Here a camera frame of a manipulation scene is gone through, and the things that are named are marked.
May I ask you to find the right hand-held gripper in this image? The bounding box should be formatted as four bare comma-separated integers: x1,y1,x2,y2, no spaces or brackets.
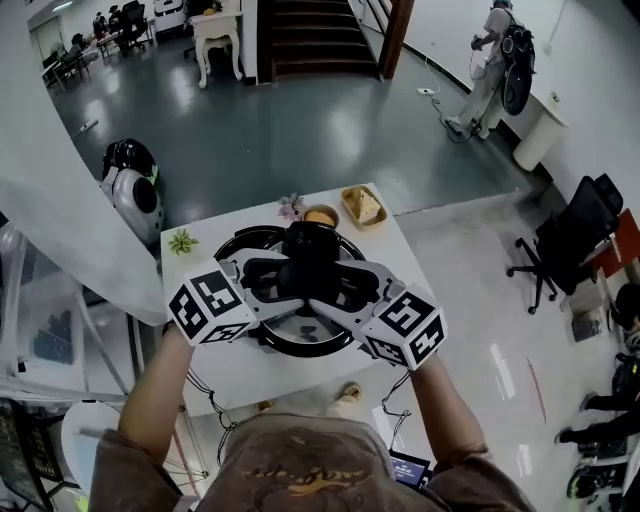
307,260,448,372

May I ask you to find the black office chair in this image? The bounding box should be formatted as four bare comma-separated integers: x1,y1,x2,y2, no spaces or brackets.
506,173,625,315

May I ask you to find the pressure cooker lid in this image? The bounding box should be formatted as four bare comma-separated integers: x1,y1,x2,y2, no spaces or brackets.
214,219,354,359

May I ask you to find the round wooden bowl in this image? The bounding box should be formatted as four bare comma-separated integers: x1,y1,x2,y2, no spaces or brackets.
303,203,341,229

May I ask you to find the person's brown printed t-shirt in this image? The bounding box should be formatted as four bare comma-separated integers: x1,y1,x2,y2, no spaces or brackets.
89,413,536,512

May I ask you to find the clear plastic storage box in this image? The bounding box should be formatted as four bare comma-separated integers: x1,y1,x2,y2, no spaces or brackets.
19,279,91,381

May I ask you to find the rectangular wooden tray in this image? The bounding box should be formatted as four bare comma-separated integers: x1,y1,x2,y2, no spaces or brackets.
340,184,389,232

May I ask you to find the green succulent plant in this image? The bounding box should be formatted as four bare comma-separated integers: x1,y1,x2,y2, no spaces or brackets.
167,228,200,256

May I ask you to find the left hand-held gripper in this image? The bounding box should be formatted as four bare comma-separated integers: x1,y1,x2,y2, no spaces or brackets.
167,248,307,347

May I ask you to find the white wheeled machine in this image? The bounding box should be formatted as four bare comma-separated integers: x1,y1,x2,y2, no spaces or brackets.
152,0,191,44

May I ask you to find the person's left forearm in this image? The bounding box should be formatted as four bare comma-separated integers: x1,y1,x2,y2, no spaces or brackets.
117,324,196,464

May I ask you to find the white rounded cabinet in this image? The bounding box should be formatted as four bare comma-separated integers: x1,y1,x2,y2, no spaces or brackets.
512,92,569,173

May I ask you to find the dark wooden staircase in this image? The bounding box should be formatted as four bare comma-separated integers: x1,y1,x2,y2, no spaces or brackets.
255,0,416,84

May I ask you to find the person's right forearm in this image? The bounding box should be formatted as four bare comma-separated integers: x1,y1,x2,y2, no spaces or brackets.
409,352,489,469

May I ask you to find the pink succulent plant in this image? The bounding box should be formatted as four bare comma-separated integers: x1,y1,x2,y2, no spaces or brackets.
277,193,307,222

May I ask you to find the black pressure cooker pot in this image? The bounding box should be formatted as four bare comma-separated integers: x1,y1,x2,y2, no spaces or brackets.
213,225,355,360

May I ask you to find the cake slice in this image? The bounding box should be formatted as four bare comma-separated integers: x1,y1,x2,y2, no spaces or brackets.
355,189,382,225

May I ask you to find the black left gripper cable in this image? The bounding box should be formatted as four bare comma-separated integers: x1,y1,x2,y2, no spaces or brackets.
187,367,239,466

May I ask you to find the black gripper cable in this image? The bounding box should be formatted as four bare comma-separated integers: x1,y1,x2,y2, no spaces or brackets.
187,367,239,466
381,369,412,451

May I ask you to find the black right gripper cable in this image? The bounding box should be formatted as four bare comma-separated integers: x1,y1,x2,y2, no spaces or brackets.
381,369,412,451

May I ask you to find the red wooden cabinet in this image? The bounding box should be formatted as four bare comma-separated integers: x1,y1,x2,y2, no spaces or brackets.
594,207,640,281

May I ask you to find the white ornate side table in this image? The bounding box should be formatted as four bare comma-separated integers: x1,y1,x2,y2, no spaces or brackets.
192,9,245,90

